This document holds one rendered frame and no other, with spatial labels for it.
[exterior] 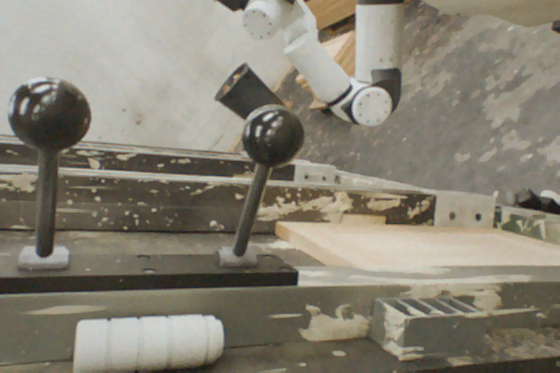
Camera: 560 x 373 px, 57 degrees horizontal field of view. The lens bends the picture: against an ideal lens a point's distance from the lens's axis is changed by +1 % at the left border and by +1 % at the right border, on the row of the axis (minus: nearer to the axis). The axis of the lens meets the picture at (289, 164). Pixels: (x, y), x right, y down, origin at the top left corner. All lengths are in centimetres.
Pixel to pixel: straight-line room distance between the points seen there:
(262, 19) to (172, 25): 532
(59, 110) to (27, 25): 577
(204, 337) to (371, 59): 77
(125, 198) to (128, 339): 40
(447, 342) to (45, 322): 26
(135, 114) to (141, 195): 530
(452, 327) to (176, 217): 42
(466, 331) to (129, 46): 581
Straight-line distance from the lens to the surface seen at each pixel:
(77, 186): 68
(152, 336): 31
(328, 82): 99
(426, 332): 37
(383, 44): 100
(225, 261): 35
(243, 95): 513
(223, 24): 642
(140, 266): 35
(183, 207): 70
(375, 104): 99
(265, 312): 36
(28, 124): 27
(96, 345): 30
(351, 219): 79
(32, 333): 34
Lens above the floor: 152
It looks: 20 degrees down
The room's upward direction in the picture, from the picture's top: 50 degrees counter-clockwise
